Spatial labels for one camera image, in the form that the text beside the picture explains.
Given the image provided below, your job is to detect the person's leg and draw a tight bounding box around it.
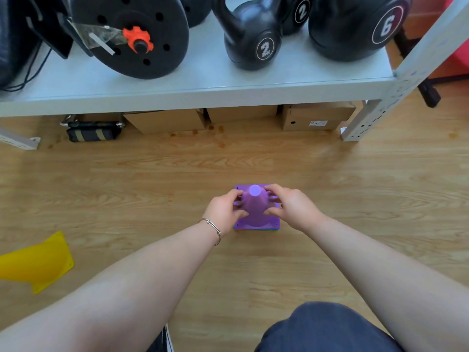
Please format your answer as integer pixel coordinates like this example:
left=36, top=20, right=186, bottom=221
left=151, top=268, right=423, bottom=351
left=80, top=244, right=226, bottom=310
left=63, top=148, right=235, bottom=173
left=147, top=323, right=176, bottom=352
left=254, top=302, right=404, bottom=352

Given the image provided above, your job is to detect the yellow plastic cone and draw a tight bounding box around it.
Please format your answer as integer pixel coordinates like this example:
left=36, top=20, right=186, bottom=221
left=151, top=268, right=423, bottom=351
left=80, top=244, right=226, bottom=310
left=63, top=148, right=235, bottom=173
left=0, top=231, right=75, bottom=295

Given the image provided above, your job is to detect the black stand leg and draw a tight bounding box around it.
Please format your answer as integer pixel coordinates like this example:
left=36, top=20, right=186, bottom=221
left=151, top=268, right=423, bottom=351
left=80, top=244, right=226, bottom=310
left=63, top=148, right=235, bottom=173
left=394, top=27, right=442, bottom=109

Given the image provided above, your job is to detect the person's right leg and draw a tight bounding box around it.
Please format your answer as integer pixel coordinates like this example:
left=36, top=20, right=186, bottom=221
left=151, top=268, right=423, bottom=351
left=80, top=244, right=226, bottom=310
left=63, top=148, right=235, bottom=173
left=254, top=302, right=404, bottom=352

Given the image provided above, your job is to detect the black cable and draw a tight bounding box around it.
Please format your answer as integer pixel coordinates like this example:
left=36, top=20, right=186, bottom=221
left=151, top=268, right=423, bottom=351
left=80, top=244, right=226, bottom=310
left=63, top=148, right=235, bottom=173
left=0, top=43, right=52, bottom=93

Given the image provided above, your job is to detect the person's left hand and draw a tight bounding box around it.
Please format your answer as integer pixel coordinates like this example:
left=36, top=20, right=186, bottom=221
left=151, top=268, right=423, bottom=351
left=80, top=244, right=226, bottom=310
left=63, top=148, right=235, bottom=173
left=203, top=189, right=250, bottom=237

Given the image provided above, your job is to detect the plain cardboard box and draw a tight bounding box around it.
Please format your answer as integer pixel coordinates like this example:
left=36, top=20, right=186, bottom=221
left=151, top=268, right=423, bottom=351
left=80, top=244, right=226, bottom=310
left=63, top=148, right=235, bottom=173
left=123, top=109, right=206, bottom=135
left=206, top=105, right=278, bottom=124

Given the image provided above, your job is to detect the person's left leg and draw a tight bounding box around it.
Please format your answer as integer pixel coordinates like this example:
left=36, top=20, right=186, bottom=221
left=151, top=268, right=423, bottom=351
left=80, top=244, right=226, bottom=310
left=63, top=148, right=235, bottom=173
left=147, top=323, right=176, bottom=352

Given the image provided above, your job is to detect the large black weight plate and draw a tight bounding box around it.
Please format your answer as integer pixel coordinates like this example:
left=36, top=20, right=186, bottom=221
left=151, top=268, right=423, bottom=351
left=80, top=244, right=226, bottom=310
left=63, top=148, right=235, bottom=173
left=69, top=0, right=190, bottom=80

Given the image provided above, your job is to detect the person's right hand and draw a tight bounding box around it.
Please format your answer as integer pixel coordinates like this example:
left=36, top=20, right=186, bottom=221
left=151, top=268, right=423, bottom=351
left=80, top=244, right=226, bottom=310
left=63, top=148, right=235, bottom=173
left=263, top=184, right=325, bottom=233

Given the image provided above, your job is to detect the purple plastic cone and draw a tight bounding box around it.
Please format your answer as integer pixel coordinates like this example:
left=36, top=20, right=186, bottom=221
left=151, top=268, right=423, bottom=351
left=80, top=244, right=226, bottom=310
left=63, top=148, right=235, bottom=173
left=234, top=184, right=281, bottom=231

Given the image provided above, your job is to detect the silver wrist bangle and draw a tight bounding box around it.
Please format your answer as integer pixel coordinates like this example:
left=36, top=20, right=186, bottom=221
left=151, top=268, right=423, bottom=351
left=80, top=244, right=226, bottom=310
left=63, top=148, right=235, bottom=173
left=198, top=218, right=222, bottom=246

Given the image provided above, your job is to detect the small black kettlebell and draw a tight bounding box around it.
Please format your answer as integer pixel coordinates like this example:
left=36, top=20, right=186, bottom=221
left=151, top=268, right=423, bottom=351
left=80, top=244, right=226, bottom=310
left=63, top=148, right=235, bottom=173
left=278, top=0, right=314, bottom=36
left=211, top=0, right=283, bottom=71

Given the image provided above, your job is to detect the black padded equipment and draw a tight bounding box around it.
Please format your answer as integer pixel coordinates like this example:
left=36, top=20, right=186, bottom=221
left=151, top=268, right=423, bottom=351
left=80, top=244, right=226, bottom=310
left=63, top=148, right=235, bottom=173
left=0, top=0, right=74, bottom=90

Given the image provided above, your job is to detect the person's left forearm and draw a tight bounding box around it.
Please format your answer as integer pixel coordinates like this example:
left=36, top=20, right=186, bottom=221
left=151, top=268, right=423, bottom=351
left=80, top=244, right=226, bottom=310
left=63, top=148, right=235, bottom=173
left=0, top=220, right=223, bottom=352

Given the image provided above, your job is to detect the red furniture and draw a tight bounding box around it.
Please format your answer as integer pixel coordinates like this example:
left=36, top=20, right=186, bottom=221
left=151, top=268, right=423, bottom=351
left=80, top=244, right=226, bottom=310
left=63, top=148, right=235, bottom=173
left=435, top=0, right=469, bottom=80

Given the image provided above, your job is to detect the orange barbell collar nut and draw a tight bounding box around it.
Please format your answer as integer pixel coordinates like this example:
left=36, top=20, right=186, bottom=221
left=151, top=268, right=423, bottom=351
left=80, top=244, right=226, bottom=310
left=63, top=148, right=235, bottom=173
left=122, top=26, right=154, bottom=55

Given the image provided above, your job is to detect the clear plastic tape tag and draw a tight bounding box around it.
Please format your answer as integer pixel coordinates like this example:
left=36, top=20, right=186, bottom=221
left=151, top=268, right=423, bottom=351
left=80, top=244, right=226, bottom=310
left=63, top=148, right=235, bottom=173
left=67, top=17, right=128, bottom=57

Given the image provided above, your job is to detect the cardboard box with white label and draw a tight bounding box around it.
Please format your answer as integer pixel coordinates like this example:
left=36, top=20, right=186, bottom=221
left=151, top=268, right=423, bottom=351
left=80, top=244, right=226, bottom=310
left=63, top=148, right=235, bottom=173
left=281, top=102, right=357, bottom=132

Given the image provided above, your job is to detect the black zip bag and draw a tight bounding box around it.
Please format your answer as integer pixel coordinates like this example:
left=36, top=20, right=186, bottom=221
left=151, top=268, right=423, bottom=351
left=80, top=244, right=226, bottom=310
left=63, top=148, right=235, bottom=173
left=60, top=120, right=125, bottom=143

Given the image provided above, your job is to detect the grey metal shelf rack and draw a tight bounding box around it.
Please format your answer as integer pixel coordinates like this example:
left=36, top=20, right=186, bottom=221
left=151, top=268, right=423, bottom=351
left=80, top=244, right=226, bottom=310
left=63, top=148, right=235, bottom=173
left=0, top=0, right=469, bottom=151

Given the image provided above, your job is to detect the large black kettlebell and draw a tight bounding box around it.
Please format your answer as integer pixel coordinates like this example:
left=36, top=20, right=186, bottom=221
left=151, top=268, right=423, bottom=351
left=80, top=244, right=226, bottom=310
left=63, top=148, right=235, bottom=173
left=308, top=0, right=414, bottom=63

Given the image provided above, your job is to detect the person's right forearm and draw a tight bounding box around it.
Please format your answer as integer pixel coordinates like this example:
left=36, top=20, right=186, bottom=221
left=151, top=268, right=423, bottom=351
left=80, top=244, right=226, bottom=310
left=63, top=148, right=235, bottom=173
left=305, top=215, right=469, bottom=352

